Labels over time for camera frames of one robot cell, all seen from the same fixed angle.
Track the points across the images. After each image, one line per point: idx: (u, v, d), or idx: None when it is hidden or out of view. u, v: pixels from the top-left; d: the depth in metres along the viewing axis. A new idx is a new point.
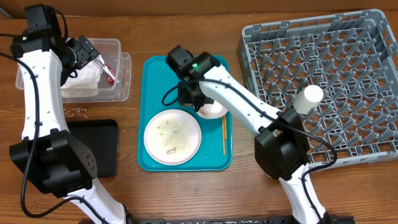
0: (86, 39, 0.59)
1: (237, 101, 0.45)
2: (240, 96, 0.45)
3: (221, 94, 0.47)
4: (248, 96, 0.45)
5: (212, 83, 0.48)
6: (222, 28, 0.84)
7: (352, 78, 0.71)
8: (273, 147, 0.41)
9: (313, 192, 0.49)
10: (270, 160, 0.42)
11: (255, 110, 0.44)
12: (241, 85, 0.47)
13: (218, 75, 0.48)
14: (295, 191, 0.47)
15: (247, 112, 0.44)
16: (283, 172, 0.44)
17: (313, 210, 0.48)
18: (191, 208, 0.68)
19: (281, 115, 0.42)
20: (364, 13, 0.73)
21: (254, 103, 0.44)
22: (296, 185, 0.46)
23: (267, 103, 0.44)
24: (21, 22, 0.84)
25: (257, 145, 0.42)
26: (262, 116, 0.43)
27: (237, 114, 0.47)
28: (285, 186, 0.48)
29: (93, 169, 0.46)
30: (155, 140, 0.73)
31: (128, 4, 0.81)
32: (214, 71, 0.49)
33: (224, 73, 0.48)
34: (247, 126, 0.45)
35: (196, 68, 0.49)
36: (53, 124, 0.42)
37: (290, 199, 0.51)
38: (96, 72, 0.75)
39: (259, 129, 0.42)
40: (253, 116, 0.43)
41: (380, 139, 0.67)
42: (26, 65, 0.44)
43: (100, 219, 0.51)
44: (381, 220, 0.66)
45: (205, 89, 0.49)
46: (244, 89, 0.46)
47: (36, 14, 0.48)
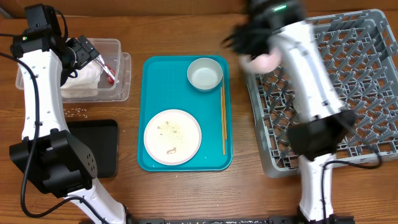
0: (86, 39, 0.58)
1: (306, 76, 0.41)
2: (314, 72, 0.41)
3: (293, 58, 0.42)
4: (321, 76, 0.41)
5: (289, 42, 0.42)
6: (222, 28, 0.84)
7: (351, 78, 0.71)
8: (318, 138, 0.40)
9: (328, 188, 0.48)
10: (306, 144, 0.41)
11: (319, 94, 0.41)
12: (319, 60, 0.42)
13: (301, 37, 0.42)
14: (311, 177, 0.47)
15: (309, 93, 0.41)
16: (310, 156, 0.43)
17: (321, 205, 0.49)
18: (191, 208, 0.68)
19: (342, 112, 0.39)
20: (365, 13, 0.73)
21: (324, 86, 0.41)
22: (315, 171, 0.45)
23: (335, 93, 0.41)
24: (21, 22, 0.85)
25: (303, 127, 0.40)
26: (323, 105, 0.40)
27: (298, 87, 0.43)
28: (303, 167, 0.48)
29: (93, 169, 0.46)
30: (155, 141, 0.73)
31: (128, 4, 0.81)
32: (294, 28, 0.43)
33: (307, 37, 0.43)
34: (302, 104, 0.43)
35: (279, 11, 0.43)
36: (53, 124, 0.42)
37: (303, 185, 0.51)
38: (96, 72, 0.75)
39: (315, 116, 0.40)
40: (314, 99, 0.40)
41: (380, 139, 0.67)
42: (25, 65, 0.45)
43: (100, 219, 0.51)
44: (381, 219, 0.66)
45: (276, 45, 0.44)
46: (320, 66, 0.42)
47: (36, 14, 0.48)
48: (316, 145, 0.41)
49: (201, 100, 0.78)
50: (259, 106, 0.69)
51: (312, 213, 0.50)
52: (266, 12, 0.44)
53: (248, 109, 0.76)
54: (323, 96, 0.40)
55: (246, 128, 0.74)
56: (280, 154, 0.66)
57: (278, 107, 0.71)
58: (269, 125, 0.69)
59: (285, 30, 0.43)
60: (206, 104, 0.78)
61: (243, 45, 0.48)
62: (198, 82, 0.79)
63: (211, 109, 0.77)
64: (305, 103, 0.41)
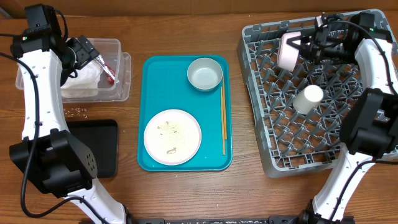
0: (86, 39, 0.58)
1: (376, 63, 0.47)
2: (385, 63, 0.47)
3: (371, 55, 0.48)
4: (391, 71, 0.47)
5: (372, 45, 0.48)
6: (222, 28, 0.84)
7: (351, 79, 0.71)
8: (370, 109, 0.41)
9: (351, 191, 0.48)
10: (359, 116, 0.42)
11: (386, 78, 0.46)
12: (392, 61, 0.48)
13: (385, 46, 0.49)
14: (341, 170, 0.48)
15: (377, 74, 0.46)
16: (354, 141, 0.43)
17: (335, 203, 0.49)
18: (191, 208, 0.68)
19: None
20: None
21: (392, 75, 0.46)
22: (348, 165, 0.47)
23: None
24: (21, 22, 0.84)
25: (360, 100, 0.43)
26: (387, 85, 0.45)
27: (365, 77, 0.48)
28: (340, 160, 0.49)
29: (93, 169, 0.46)
30: (155, 140, 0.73)
31: (128, 4, 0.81)
32: (382, 42, 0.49)
33: (387, 46, 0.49)
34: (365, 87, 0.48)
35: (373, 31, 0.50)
36: (52, 124, 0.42)
37: (328, 179, 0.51)
38: (96, 72, 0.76)
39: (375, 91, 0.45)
40: (380, 80, 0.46)
41: None
42: (26, 65, 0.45)
43: (100, 219, 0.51)
44: (381, 220, 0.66)
45: (360, 48, 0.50)
46: (391, 63, 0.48)
47: (36, 14, 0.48)
48: (365, 123, 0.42)
49: (201, 99, 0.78)
50: (259, 106, 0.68)
51: (320, 208, 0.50)
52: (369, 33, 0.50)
53: (248, 109, 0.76)
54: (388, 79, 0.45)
55: (246, 128, 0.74)
56: (280, 154, 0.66)
57: (278, 107, 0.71)
58: (269, 126, 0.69)
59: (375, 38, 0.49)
60: (206, 104, 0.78)
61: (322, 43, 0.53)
62: (198, 82, 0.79)
63: (211, 109, 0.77)
64: (370, 83, 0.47)
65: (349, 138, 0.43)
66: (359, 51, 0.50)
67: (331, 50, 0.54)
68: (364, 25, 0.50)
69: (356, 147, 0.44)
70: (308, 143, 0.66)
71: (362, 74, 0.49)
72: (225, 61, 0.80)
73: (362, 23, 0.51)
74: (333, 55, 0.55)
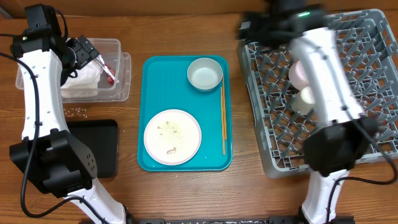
0: (86, 39, 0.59)
1: (324, 79, 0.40)
2: (332, 78, 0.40)
3: (313, 61, 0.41)
4: (340, 79, 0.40)
5: (310, 46, 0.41)
6: (222, 28, 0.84)
7: (352, 78, 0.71)
8: (336, 145, 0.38)
9: (336, 198, 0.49)
10: (325, 154, 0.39)
11: (338, 98, 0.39)
12: (339, 66, 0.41)
13: (321, 41, 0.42)
14: (321, 190, 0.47)
15: (328, 98, 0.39)
16: (324, 170, 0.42)
17: (325, 211, 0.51)
18: (191, 208, 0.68)
19: (360, 119, 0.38)
20: (364, 13, 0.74)
21: (342, 92, 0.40)
22: (327, 185, 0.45)
23: (353, 100, 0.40)
24: (20, 22, 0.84)
25: (318, 136, 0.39)
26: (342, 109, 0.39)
27: (315, 98, 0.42)
28: (315, 179, 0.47)
29: (93, 169, 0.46)
30: (155, 140, 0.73)
31: (128, 4, 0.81)
32: (318, 34, 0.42)
33: (327, 42, 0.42)
34: (318, 108, 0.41)
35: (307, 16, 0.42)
36: (52, 124, 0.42)
37: (310, 191, 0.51)
38: (96, 72, 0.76)
39: (332, 121, 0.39)
40: (333, 104, 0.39)
41: (380, 139, 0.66)
42: (26, 65, 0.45)
43: (100, 219, 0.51)
44: (381, 220, 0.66)
45: (295, 49, 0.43)
46: (336, 71, 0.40)
47: (36, 14, 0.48)
48: (331, 158, 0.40)
49: (201, 99, 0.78)
50: (259, 106, 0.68)
51: (314, 218, 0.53)
52: (292, 18, 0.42)
53: (248, 109, 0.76)
54: (341, 100, 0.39)
55: (245, 128, 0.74)
56: (280, 154, 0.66)
57: (278, 107, 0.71)
58: (269, 126, 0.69)
59: (306, 33, 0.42)
60: (206, 104, 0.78)
61: (260, 16, 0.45)
62: (198, 82, 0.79)
63: (210, 109, 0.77)
64: (323, 108, 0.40)
65: (320, 167, 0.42)
66: (296, 51, 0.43)
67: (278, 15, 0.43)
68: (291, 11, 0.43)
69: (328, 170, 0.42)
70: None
71: (308, 83, 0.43)
72: (225, 61, 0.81)
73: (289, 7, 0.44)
74: (296, 25, 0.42)
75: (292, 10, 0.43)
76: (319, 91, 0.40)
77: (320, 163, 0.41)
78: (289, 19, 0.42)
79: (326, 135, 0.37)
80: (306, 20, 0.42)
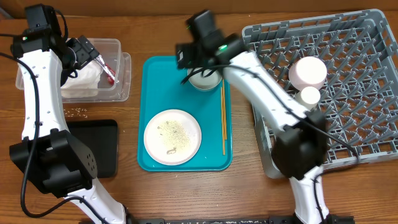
0: (86, 39, 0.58)
1: (262, 94, 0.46)
2: (267, 91, 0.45)
3: (248, 83, 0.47)
4: (275, 89, 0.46)
5: (239, 70, 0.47)
6: (222, 28, 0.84)
7: (351, 78, 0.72)
8: (295, 145, 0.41)
9: (322, 196, 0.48)
10: (290, 156, 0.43)
11: (280, 106, 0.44)
12: (269, 78, 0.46)
13: (248, 64, 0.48)
14: (303, 191, 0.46)
15: (272, 106, 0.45)
16: (301, 172, 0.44)
17: (317, 211, 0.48)
18: (191, 208, 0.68)
19: (308, 116, 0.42)
20: (364, 13, 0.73)
21: (281, 98, 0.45)
22: (307, 185, 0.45)
23: (295, 101, 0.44)
24: (21, 22, 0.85)
25: (278, 143, 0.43)
26: (287, 113, 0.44)
27: (265, 112, 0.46)
28: (295, 183, 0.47)
29: (93, 169, 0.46)
30: (155, 140, 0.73)
31: (128, 4, 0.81)
32: (242, 58, 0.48)
33: (253, 62, 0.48)
34: (269, 119, 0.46)
35: (224, 49, 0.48)
36: (53, 124, 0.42)
37: (297, 198, 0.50)
38: (96, 72, 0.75)
39: (283, 126, 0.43)
40: (277, 111, 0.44)
41: (380, 139, 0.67)
42: (26, 65, 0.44)
43: (100, 219, 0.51)
44: (380, 220, 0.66)
45: (229, 74, 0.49)
46: (270, 83, 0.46)
47: (37, 15, 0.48)
48: (298, 160, 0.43)
49: (201, 99, 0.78)
50: None
51: (311, 221, 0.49)
52: (216, 53, 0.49)
53: (248, 109, 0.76)
54: (283, 106, 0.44)
55: (245, 128, 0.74)
56: None
57: None
58: None
59: (232, 61, 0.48)
60: (206, 104, 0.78)
61: (190, 48, 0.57)
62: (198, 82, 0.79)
63: (210, 109, 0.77)
64: (272, 117, 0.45)
65: (295, 172, 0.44)
66: (231, 76, 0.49)
67: (204, 53, 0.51)
68: (214, 47, 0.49)
69: (303, 172, 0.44)
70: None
71: (250, 98, 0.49)
72: None
73: (211, 45, 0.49)
74: (222, 60, 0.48)
75: (214, 45, 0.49)
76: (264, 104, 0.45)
77: (292, 167, 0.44)
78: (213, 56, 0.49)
79: (282, 140, 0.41)
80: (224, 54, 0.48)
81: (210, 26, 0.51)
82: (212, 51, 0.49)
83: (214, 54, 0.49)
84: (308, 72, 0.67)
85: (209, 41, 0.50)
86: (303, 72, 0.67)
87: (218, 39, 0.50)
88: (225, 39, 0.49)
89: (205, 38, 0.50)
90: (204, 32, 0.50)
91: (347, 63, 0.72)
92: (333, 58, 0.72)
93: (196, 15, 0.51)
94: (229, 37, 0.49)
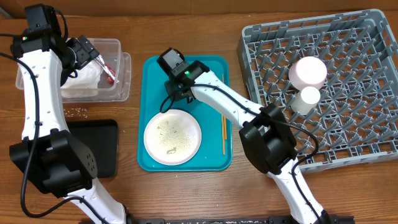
0: (86, 38, 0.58)
1: (224, 102, 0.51)
2: (227, 99, 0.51)
3: (211, 96, 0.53)
4: (235, 96, 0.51)
5: (203, 86, 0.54)
6: (222, 28, 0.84)
7: (351, 78, 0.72)
8: (257, 140, 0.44)
9: (308, 190, 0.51)
10: (255, 151, 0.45)
11: (239, 107, 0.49)
12: (229, 88, 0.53)
13: (208, 80, 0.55)
14: (286, 188, 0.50)
15: (232, 109, 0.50)
16: (272, 166, 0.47)
17: (308, 206, 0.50)
18: (191, 208, 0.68)
19: (264, 110, 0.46)
20: (364, 13, 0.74)
21: (239, 101, 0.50)
22: (287, 180, 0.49)
23: (252, 102, 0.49)
24: (20, 22, 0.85)
25: (242, 141, 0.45)
26: (245, 112, 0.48)
27: (230, 116, 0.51)
28: (278, 182, 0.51)
29: (93, 169, 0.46)
30: (154, 140, 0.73)
31: (127, 4, 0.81)
32: (204, 76, 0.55)
33: (212, 78, 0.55)
34: (234, 122, 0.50)
35: (188, 74, 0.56)
36: (53, 124, 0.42)
37: (286, 198, 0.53)
38: (96, 72, 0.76)
39: (243, 123, 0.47)
40: (237, 113, 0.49)
41: (380, 139, 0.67)
42: (26, 65, 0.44)
43: (100, 219, 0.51)
44: (381, 220, 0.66)
45: (198, 94, 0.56)
46: (229, 92, 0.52)
47: (37, 15, 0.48)
48: (265, 154, 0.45)
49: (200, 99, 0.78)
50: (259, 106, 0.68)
51: (306, 219, 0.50)
52: (183, 78, 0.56)
53: None
54: (241, 107, 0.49)
55: None
56: None
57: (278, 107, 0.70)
58: None
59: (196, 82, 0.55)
60: (206, 104, 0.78)
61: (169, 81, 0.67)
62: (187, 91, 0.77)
63: (211, 109, 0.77)
64: (234, 119, 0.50)
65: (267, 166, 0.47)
66: (199, 94, 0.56)
67: (173, 80, 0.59)
68: (180, 73, 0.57)
69: (274, 166, 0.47)
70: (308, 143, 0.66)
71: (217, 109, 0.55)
72: (224, 61, 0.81)
73: (178, 72, 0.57)
74: (187, 84, 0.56)
75: (180, 73, 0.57)
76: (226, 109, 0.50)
77: (262, 163, 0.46)
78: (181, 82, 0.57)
79: (244, 135, 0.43)
80: (187, 78, 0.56)
81: (176, 58, 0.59)
82: (180, 78, 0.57)
83: (181, 80, 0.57)
84: (308, 72, 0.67)
85: (176, 71, 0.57)
86: (302, 72, 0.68)
87: (183, 68, 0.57)
88: (189, 66, 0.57)
89: (173, 70, 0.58)
90: (172, 65, 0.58)
91: (347, 63, 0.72)
92: (333, 58, 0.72)
93: (163, 54, 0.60)
94: (191, 63, 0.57)
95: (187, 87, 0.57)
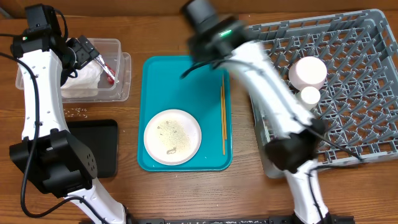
0: (86, 39, 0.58)
1: (267, 94, 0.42)
2: (273, 92, 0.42)
3: (252, 80, 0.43)
4: (282, 91, 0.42)
5: (242, 65, 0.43)
6: None
7: (351, 78, 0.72)
8: (295, 152, 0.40)
9: (319, 192, 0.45)
10: (283, 160, 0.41)
11: (286, 111, 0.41)
12: (275, 76, 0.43)
13: (252, 58, 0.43)
14: (298, 186, 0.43)
15: (277, 110, 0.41)
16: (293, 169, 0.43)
17: (314, 208, 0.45)
18: (191, 208, 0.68)
19: (312, 123, 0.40)
20: (364, 13, 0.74)
21: (287, 101, 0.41)
22: (302, 180, 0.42)
23: (301, 106, 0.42)
24: (20, 22, 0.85)
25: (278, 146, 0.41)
26: (292, 119, 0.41)
27: (269, 114, 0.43)
28: (290, 178, 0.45)
29: (93, 169, 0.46)
30: (155, 140, 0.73)
31: (128, 4, 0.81)
32: (244, 49, 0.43)
33: (255, 55, 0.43)
34: (273, 122, 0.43)
35: (222, 36, 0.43)
36: (52, 124, 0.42)
37: (294, 195, 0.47)
38: (96, 73, 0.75)
39: (287, 133, 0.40)
40: (282, 117, 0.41)
41: (380, 139, 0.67)
42: (26, 65, 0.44)
43: (100, 219, 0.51)
44: (380, 220, 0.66)
45: (229, 69, 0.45)
46: (275, 84, 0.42)
47: (37, 15, 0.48)
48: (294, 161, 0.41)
49: (201, 99, 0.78)
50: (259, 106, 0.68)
51: (309, 219, 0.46)
52: (214, 40, 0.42)
53: (248, 109, 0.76)
54: (289, 111, 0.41)
55: (245, 128, 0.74)
56: None
57: None
58: None
59: (235, 53, 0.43)
60: (206, 104, 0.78)
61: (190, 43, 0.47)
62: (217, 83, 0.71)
63: (211, 109, 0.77)
64: (275, 121, 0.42)
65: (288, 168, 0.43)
66: (232, 70, 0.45)
67: (199, 41, 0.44)
68: (212, 33, 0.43)
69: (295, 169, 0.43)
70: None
71: (252, 93, 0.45)
72: None
73: (208, 32, 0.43)
74: (221, 48, 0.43)
75: (212, 32, 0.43)
76: (268, 106, 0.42)
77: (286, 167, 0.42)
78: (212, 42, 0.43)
79: (285, 144, 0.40)
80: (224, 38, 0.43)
81: (206, 12, 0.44)
82: (209, 39, 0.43)
83: (211, 42, 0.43)
84: (308, 73, 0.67)
85: (206, 28, 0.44)
86: (303, 73, 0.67)
87: (216, 23, 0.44)
88: (224, 23, 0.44)
89: (201, 25, 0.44)
90: (200, 18, 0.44)
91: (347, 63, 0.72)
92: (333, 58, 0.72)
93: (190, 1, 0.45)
94: (227, 21, 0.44)
95: (219, 55, 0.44)
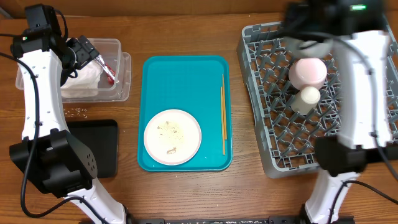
0: (86, 39, 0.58)
1: (362, 96, 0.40)
2: (372, 98, 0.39)
3: (355, 75, 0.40)
4: (379, 104, 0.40)
5: (354, 55, 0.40)
6: (222, 28, 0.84)
7: None
8: (351, 163, 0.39)
9: (339, 202, 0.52)
10: (334, 162, 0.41)
11: (370, 123, 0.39)
12: (382, 87, 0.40)
13: (370, 51, 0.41)
14: (328, 191, 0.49)
15: (360, 119, 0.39)
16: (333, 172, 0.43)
17: (328, 212, 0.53)
18: (191, 208, 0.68)
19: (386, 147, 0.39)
20: None
21: (377, 114, 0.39)
22: (334, 186, 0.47)
23: (385, 128, 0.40)
24: (20, 22, 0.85)
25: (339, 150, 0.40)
26: (370, 135, 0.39)
27: (348, 109, 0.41)
28: (323, 179, 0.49)
29: (93, 169, 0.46)
30: (154, 140, 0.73)
31: (128, 4, 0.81)
32: (365, 38, 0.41)
33: (377, 55, 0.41)
34: (346, 124, 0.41)
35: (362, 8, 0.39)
36: (52, 124, 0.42)
37: (316, 190, 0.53)
38: (96, 72, 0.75)
39: (356, 145, 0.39)
40: (362, 127, 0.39)
41: None
42: (25, 65, 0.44)
43: (100, 219, 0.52)
44: (381, 220, 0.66)
45: (339, 51, 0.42)
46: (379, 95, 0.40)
47: (36, 15, 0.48)
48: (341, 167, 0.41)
49: (201, 99, 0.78)
50: (259, 106, 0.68)
51: (317, 217, 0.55)
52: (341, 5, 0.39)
53: (248, 109, 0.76)
54: (372, 126, 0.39)
55: (245, 128, 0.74)
56: (280, 154, 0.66)
57: (278, 107, 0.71)
58: (269, 126, 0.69)
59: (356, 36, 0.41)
60: (206, 104, 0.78)
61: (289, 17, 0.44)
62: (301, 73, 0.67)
63: (211, 109, 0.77)
64: (351, 127, 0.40)
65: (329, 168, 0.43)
66: (341, 53, 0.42)
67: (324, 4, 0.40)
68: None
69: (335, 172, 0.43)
70: (291, 145, 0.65)
71: (343, 83, 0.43)
72: (224, 61, 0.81)
73: None
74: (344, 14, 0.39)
75: None
76: (354, 104, 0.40)
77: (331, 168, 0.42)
78: (338, 5, 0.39)
79: (347, 154, 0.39)
80: (365, 17, 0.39)
81: None
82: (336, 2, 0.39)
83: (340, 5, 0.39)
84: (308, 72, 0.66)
85: None
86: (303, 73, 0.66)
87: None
88: None
89: None
90: None
91: None
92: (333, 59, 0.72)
93: None
94: None
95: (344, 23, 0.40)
